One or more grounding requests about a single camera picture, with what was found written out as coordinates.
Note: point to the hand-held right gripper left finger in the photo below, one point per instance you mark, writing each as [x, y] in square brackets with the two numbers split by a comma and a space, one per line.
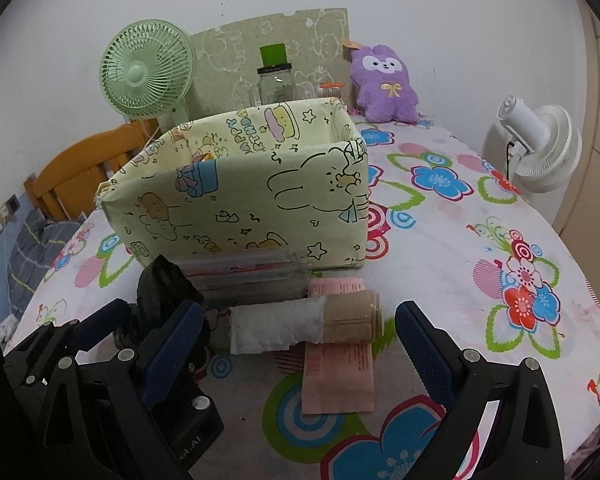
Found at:
[175, 350]

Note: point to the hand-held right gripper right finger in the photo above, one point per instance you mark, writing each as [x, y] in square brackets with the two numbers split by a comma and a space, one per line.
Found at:
[425, 350]

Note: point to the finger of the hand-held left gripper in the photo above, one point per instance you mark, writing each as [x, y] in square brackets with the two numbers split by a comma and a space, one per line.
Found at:
[105, 322]

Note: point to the black cloth bundle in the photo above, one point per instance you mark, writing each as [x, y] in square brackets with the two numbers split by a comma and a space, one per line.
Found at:
[165, 285]

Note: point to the beige cloth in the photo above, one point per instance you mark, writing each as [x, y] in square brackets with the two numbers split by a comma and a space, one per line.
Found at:
[350, 317]

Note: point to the pink packet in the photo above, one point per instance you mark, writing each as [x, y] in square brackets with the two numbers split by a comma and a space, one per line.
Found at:
[337, 380]

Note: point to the white tissue roll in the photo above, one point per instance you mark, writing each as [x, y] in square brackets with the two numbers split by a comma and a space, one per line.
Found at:
[275, 327]

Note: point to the clear plastic packet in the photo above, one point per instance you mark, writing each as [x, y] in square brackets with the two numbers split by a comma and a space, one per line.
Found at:
[250, 275]

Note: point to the yellow cartoon print storage box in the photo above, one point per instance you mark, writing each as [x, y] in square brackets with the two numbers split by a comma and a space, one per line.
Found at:
[250, 195]

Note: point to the grey plaid blanket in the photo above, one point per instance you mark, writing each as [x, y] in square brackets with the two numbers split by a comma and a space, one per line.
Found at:
[30, 250]

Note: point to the white standing fan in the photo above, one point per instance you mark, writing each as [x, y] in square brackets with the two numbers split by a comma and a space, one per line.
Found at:
[540, 145]

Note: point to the green desk fan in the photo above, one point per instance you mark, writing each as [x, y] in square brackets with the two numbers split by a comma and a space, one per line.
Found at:
[147, 72]

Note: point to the purple plush bunny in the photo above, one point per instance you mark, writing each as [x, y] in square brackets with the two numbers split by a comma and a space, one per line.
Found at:
[385, 92]

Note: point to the clear glass mug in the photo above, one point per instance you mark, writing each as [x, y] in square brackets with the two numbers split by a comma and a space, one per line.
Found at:
[249, 100]

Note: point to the small jar with orange lid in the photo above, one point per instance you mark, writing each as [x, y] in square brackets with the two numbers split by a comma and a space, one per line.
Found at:
[331, 91]

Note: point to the beige door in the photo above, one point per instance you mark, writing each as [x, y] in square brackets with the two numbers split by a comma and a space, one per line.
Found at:
[597, 135]

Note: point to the glass jar with green lid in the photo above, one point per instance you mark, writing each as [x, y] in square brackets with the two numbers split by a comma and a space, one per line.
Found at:
[275, 82]

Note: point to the green cartoon print board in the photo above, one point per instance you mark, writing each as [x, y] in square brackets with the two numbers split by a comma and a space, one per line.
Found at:
[240, 45]

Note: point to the wall socket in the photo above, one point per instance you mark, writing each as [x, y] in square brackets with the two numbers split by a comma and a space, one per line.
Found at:
[9, 205]

